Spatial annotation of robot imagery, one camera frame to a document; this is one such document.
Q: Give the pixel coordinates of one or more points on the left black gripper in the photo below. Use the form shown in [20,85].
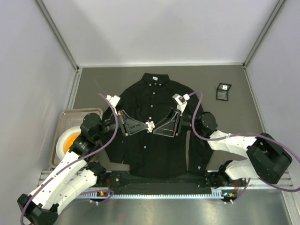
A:
[123,123]

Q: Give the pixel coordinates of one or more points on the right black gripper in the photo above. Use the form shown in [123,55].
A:
[178,123]

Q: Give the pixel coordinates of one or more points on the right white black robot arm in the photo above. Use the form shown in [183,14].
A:
[262,158]

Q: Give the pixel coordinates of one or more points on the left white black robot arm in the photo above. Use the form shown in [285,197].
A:
[76,172]

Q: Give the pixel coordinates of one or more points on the black button-up shirt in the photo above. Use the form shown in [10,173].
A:
[156,156]

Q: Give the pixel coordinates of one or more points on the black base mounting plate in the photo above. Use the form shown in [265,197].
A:
[122,182]

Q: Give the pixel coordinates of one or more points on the grey metal tray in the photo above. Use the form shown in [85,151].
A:
[69,119]

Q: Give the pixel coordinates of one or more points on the small black open box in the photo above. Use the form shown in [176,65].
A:
[222,91]

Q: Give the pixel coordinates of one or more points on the white bowl orange inside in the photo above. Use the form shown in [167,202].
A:
[65,143]

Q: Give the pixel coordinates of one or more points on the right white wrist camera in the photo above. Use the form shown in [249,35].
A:
[181,101]

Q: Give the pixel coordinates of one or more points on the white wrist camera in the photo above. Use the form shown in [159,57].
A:
[181,101]
[113,100]

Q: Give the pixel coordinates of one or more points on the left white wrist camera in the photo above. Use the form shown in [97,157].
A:
[113,100]

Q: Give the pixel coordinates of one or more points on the grey slotted cable duct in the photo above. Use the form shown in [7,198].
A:
[212,194]

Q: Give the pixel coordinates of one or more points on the aluminium frame rail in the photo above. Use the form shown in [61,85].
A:
[285,182]

